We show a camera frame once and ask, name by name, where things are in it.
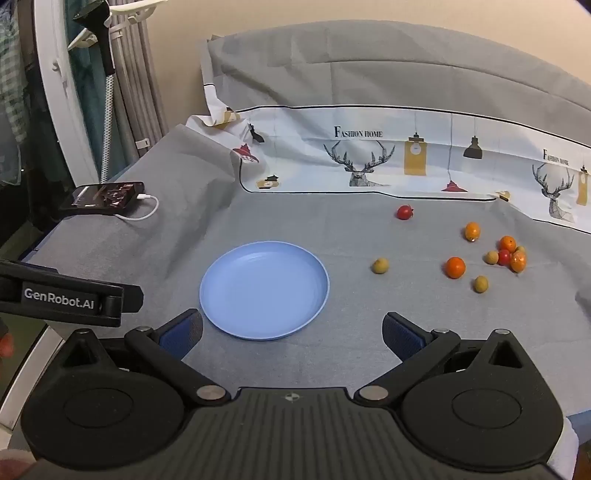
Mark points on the white deer-print cloth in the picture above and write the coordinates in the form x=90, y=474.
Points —
x=415, y=161

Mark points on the black smartphone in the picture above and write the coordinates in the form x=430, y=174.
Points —
x=104, y=196

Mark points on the person's left hand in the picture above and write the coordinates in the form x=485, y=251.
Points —
x=5, y=345

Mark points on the grey curtain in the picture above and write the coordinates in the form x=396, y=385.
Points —
x=138, y=83

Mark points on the white round frame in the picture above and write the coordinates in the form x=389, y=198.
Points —
x=60, y=92

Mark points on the red cherry tomato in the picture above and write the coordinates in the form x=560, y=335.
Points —
x=503, y=257
x=405, y=212

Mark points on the grey bed sheet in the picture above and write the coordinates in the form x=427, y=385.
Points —
x=300, y=221

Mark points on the green plaid cloth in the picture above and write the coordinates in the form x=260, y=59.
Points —
x=11, y=83

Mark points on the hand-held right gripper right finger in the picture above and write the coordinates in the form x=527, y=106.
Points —
x=402, y=339

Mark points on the white plastic hanger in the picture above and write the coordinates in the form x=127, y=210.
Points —
x=134, y=16

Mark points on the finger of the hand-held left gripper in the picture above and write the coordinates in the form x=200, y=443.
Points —
x=127, y=300

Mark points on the blue plastic plate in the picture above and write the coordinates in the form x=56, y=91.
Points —
x=263, y=290

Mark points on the teal curtain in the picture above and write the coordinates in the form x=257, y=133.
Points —
x=85, y=92

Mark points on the small orange tangerine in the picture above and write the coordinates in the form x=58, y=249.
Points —
x=472, y=231
x=518, y=262
x=455, y=267
x=507, y=242

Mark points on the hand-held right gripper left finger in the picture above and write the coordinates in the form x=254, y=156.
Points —
x=181, y=333

